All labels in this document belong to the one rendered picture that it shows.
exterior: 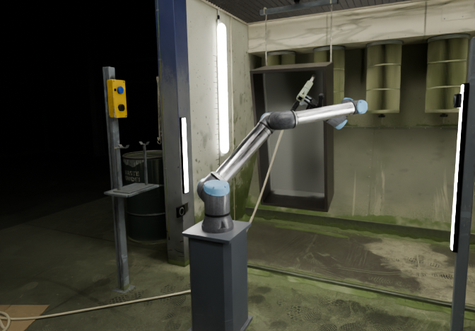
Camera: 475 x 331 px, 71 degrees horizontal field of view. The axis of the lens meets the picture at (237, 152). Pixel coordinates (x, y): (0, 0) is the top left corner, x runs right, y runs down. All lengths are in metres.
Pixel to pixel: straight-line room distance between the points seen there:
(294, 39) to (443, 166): 2.02
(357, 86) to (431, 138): 0.96
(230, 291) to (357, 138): 2.61
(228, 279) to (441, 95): 2.71
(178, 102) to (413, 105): 2.57
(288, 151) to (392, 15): 1.66
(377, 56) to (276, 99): 1.21
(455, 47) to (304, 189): 1.92
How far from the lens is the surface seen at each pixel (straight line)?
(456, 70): 3.78
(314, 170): 3.19
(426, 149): 4.02
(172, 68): 2.77
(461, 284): 2.12
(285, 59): 3.99
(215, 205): 1.91
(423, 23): 3.76
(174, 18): 2.82
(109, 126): 2.51
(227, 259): 1.93
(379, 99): 3.71
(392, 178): 3.87
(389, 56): 3.77
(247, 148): 2.11
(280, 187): 3.35
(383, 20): 3.77
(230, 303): 2.05
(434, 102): 3.77
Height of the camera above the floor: 1.34
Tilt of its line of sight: 8 degrees down
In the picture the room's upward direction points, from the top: 1 degrees counter-clockwise
